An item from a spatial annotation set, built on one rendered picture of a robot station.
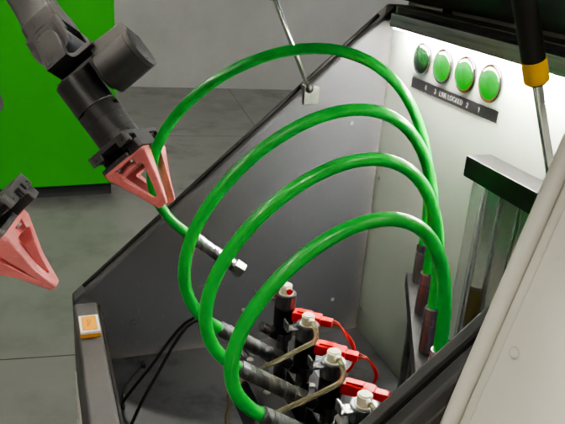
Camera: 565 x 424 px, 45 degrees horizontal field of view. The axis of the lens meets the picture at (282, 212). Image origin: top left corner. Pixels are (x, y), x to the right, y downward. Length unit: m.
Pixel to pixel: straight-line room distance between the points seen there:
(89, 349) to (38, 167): 3.21
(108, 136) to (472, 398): 0.55
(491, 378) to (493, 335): 0.03
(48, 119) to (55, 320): 1.49
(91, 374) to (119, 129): 0.36
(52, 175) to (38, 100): 0.45
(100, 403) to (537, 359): 0.62
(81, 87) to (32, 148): 3.30
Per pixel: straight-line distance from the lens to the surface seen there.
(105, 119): 0.91
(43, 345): 2.89
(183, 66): 7.39
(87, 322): 1.13
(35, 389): 2.66
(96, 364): 1.06
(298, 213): 1.23
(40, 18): 1.01
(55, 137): 4.20
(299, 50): 0.86
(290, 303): 0.91
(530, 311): 0.55
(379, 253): 1.28
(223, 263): 0.68
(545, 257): 0.54
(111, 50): 0.92
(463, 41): 0.98
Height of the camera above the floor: 1.54
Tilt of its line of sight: 22 degrees down
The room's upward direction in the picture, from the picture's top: 4 degrees clockwise
